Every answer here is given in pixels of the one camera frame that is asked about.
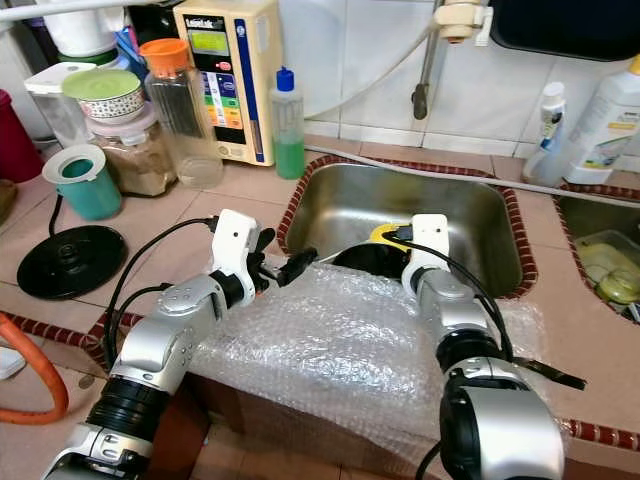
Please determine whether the yellow plastic kitchen item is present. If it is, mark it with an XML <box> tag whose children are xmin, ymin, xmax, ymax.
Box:
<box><xmin>368</xmin><ymin>224</ymin><xmax>411</xmax><ymax>248</ymax></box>

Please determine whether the clear bubble wrap sheet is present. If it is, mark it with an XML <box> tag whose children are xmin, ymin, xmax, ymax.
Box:
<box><xmin>190</xmin><ymin>255</ymin><xmax>561</xmax><ymax>451</ymax></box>

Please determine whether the green dish soap bottle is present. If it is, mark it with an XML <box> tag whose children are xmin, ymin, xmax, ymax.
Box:
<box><xmin>270</xmin><ymin>67</ymin><xmax>307</xmax><ymax>181</ymax></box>

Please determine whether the stainless steel sink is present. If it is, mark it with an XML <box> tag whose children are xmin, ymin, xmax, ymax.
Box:
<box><xmin>555</xmin><ymin>195</ymin><xmax>640</xmax><ymax>326</ymax></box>
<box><xmin>285</xmin><ymin>162</ymin><xmax>526</xmax><ymax>296</ymax></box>

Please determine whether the grey counter tube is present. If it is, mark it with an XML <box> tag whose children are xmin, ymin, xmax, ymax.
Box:
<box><xmin>305</xmin><ymin>145</ymin><xmax>640</xmax><ymax>196</ymax></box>

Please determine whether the clear jar with orange lid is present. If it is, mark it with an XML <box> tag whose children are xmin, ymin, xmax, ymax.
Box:
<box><xmin>140</xmin><ymin>38</ymin><xmax>223</xmax><ymax>191</ymax></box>

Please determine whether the clear jar with brown powder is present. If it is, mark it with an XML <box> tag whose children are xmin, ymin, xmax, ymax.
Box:
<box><xmin>88</xmin><ymin>103</ymin><xmax>173</xmax><ymax>197</ymax></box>

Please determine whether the beige water ionizer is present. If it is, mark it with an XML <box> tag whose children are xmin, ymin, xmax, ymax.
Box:
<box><xmin>175</xmin><ymin>0</ymin><xmax>283</xmax><ymax>167</ymax></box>

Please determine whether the black round kettle base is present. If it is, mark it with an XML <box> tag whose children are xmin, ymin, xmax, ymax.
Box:
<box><xmin>17</xmin><ymin>225</ymin><xmax>129</xmax><ymax>300</ymax></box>

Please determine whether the teal jug with white rim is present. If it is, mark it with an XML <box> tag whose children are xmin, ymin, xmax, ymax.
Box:
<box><xmin>43</xmin><ymin>143</ymin><xmax>123</xmax><ymax>221</ymax></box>

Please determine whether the grey faucet pipe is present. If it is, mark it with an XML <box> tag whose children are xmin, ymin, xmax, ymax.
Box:
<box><xmin>410</xmin><ymin>0</ymin><xmax>446</xmax><ymax>121</ymax></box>

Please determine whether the patterned bowl with green lid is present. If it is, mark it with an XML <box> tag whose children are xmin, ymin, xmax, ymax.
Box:
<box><xmin>60</xmin><ymin>68</ymin><xmax>146</xmax><ymax>126</ymax></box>

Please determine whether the blue packet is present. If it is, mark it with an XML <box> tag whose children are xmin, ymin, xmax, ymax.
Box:
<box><xmin>115</xmin><ymin>28</ymin><xmax>151</xmax><ymax>81</ymax></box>

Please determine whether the clear pitcher with white lid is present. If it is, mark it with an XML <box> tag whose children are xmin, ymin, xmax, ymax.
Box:
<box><xmin>25</xmin><ymin>62</ymin><xmax>96</xmax><ymax>151</ymax></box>

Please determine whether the white flat box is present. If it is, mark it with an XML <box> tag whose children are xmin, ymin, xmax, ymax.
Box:
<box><xmin>0</xmin><ymin>345</ymin><xmax>29</xmax><ymax>381</ymax></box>

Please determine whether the maroon plastic cup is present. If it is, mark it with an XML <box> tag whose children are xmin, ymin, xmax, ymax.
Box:
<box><xmin>0</xmin><ymin>90</ymin><xmax>46</xmax><ymax>184</ymax></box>

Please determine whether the white bottle with green label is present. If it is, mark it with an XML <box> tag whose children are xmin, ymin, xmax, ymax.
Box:
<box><xmin>525</xmin><ymin>82</ymin><xmax>568</xmax><ymax>186</ymax></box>

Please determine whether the cream faucet diverter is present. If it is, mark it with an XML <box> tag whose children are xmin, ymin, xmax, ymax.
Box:
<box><xmin>435</xmin><ymin>0</ymin><xmax>496</xmax><ymax>46</ymax></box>

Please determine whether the white cylindrical container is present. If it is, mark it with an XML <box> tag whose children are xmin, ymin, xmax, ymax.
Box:
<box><xmin>40</xmin><ymin>0</ymin><xmax>116</xmax><ymax>61</ymax></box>

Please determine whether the pale green dish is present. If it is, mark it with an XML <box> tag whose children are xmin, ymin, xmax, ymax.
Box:
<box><xmin>575</xmin><ymin>230</ymin><xmax>640</xmax><ymax>306</ymax></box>

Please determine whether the large translucent white bottle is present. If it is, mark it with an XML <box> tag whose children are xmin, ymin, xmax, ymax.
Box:
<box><xmin>560</xmin><ymin>55</ymin><xmax>640</xmax><ymax>188</ymax></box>

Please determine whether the white pipe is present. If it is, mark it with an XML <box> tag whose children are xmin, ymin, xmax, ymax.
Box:
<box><xmin>0</xmin><ymin>0</ymin><xmax>161</xmax><ymax>26</ymax></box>

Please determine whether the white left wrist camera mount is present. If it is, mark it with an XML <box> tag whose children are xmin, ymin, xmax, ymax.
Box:
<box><xmin>210</xmin><ymin>208</ymin><xmax>261</xmax><ymax>306</ymax></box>

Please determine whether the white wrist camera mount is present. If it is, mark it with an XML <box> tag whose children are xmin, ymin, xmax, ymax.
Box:
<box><xmin>400</xmin><ymin>213</ymin><xmax>451</xmax><ymax>293</ymax></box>
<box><xmin>210</xmin><ymin>208</ymin><xmax>261</xmax><ymax>306</ymax></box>

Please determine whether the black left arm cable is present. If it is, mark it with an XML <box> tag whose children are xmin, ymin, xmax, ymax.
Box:
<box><xmin>105</xmin><ymin>215</ymin><xmax>226</xmax><ymax>371</ymax></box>

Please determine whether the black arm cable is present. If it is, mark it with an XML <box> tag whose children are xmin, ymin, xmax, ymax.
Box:
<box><xmin>390</xmin><ymin>226</ymin><xmax>589</xmax><ymax>393</ymax></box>
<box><xmin>105</xmin><ymin>215</ymin><xmax>226</xmax><ymax>371</ymax></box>

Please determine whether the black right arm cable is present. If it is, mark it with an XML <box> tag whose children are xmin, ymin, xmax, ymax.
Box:
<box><xmin>390</xmin><ymin>226</ymin><xmax>589</xmax><ymax>393</ymax></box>

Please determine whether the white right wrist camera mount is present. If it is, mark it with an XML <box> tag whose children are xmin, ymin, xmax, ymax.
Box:
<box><xmin>400</xmin><ymin>213</ymin><xmax>451</xmax><ymax>293</ymax></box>

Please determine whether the white flexible hose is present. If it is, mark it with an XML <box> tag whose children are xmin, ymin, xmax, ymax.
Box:
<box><xmin>305</xmin><ymin>20</ymin><xmax>446</xmax><ymax>121</ymax></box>

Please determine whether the black kettle base cord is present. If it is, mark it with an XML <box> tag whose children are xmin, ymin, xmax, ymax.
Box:
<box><xmin>48</xmin><ymin>193</ymin><xmax>63</xmax><ymax>234</ymax></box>

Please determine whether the orange hose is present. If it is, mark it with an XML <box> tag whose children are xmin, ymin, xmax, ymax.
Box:
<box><xmin>0</xmin><ymin>315</ymin><xmax>69</xmax><ymax>426</ymax></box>

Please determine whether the black wall-mounted box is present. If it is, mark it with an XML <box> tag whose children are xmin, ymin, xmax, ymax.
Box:
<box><xmin>490</xmin><ymin>0</ymin><xmax>640</xmax><ymax>61</ymax></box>

